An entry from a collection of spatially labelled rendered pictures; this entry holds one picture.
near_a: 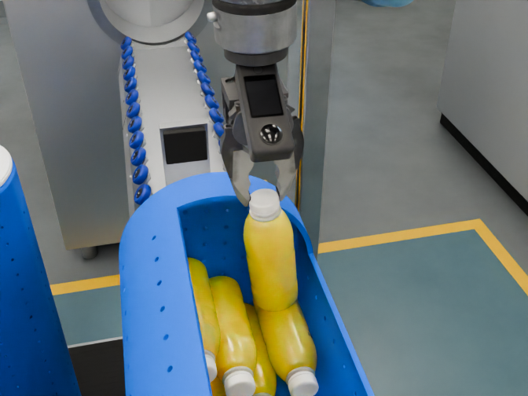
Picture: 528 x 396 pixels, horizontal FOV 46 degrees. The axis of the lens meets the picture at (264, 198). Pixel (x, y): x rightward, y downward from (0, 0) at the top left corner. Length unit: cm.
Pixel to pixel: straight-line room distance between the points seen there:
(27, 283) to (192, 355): 83
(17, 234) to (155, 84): 68
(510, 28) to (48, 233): 219
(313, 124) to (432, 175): 170
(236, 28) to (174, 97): 111
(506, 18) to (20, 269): 229
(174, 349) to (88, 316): 177
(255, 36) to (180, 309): 30
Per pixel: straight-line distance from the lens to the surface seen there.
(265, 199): 78
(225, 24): 66
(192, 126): 130
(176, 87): 181
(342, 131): 344
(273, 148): 64
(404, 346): 230
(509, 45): 296
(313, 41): 142
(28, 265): 142
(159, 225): 82
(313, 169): 159
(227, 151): 73
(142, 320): 74
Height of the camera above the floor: 172
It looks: 36 degrees down
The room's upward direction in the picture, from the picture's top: straight up
